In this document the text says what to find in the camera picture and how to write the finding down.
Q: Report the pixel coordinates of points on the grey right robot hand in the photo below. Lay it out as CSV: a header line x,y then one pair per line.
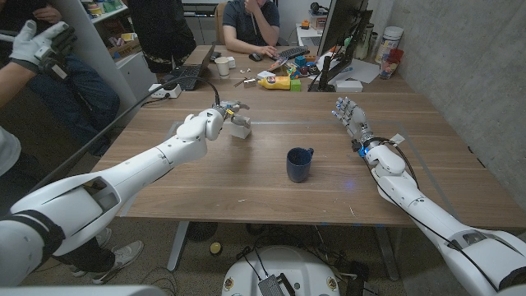
x,y
355,119

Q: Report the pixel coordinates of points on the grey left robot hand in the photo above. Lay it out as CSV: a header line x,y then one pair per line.
x,y
232,107

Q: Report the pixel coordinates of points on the white cube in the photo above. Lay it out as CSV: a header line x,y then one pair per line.
x,y
240,131

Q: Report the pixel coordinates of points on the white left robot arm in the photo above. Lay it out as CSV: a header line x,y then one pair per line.
x,y
135,168

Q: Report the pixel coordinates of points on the operator bare forearm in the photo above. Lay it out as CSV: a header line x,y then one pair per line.
x,y
10,80

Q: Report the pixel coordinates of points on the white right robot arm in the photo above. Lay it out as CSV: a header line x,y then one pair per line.
x,y
427,215

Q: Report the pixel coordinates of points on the dark blue mug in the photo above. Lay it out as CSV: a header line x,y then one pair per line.
x,y
298,166

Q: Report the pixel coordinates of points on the flat white box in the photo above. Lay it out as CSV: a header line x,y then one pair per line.
x,y
349,86

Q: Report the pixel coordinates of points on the white paper cup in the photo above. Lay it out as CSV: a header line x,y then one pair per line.
x,y
222,66

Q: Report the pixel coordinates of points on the white paper wrist tag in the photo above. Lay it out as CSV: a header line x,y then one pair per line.
x,y
396,139

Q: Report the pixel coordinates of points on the small white carton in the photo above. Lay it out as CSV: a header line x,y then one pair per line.
x,y
266,75

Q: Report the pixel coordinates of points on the white paper sheet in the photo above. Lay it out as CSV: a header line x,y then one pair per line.
x,y
363,70

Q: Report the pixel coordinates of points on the yellow mustard bottle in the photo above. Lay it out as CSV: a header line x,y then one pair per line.
x,y
276,82

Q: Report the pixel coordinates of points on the black laptop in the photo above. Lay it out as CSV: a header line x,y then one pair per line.
x,y
191,74

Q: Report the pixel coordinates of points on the black computer monitor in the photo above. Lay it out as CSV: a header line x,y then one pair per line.
x,y
339,22
325,74

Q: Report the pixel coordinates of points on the black computer mouse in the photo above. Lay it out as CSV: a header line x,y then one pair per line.
x,y
255,57

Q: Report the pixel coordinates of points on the green toy block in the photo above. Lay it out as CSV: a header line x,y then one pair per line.
x,y
295,85

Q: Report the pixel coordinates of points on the white power strip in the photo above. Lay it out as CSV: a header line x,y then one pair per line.
x,y
164,91

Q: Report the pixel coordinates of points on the blue toy block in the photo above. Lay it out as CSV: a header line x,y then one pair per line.
x,y
300,61

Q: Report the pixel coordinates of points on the black keyboard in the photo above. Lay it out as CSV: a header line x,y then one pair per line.
x,y
293,52

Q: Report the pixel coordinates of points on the white labelled canister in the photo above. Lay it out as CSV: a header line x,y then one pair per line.
x,y
388,41

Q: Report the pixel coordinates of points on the seated person in dark shirt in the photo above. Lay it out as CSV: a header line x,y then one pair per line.
x,y
246,20

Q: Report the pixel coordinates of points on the standing person in black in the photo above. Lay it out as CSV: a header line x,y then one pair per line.
x,y
162,29

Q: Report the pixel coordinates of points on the black headphones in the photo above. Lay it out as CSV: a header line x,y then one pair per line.
x,y
320,7

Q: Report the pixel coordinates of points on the cardboard box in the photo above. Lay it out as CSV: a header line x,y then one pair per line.
x,y
123,47

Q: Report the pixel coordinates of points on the grey table leg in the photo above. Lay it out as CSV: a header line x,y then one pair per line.
x,y
388,252

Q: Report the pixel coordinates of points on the white shelf cabinet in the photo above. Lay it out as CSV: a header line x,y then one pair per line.
x,y
102,53

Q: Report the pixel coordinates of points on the small yellow ball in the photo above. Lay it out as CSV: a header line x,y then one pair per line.
x,y
215,248

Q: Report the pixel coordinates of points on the person in blue jeans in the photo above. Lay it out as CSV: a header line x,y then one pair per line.
x,y
86,90

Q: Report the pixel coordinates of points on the white table leg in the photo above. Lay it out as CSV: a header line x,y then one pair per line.
x,y
178,246

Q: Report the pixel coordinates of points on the white robot torso base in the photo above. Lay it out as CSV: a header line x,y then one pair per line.
x,y
281,267

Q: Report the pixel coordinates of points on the white sneaker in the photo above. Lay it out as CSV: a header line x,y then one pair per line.
x,y
123,257

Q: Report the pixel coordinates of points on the white motion capture glove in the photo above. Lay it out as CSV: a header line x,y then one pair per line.
x,y
26,45

